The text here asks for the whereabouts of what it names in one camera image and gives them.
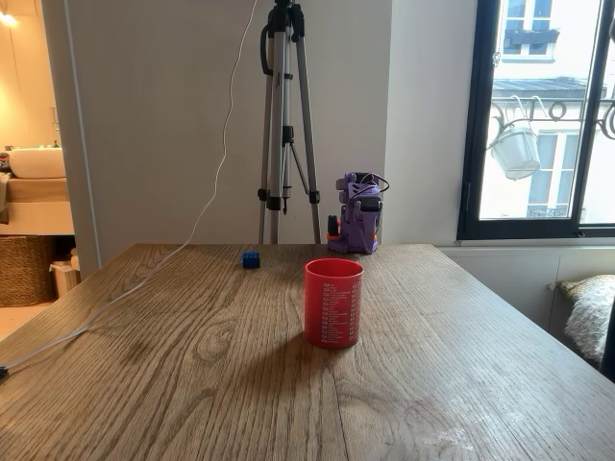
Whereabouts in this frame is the red cup with white print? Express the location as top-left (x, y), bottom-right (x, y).
top-left (303, 257), bottom-right (365, 352)

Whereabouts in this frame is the white hanging flower pot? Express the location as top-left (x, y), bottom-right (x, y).
top-left (488, 124), bottom-right (542, 182)

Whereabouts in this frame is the black iron balcony railing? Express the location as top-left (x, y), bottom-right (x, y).
top-left (490, 94), bottom-right (615, 141)

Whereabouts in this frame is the furry cream cushion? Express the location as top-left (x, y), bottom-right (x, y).
top-left (555, 274), bottom-right (615, 364)

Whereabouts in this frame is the white paper bag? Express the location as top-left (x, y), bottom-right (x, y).
top-left (49, 248), bottom-right (82, 300)

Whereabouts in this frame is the wooden vanity counter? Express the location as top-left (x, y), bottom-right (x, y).
top-left (4, 177), bottom-right (69, 205)

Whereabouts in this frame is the white wash basin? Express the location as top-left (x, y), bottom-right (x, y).
top-left (10, 147), bottom-right (66, 181)

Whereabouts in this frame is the woven wicker basket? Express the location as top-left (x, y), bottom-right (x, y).
top-left (0, 234), bottom-right (58, 308)

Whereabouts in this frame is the black window frame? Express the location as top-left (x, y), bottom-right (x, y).
top-left (455, 0), bottom-right (615, 242)

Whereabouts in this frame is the silver black camera tripod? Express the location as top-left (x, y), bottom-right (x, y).
top-left (257, 0), bottom-right (323, 245)

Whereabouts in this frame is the white cable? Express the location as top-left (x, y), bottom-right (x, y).
top-left (2, 0), bottom-right (258, 374)

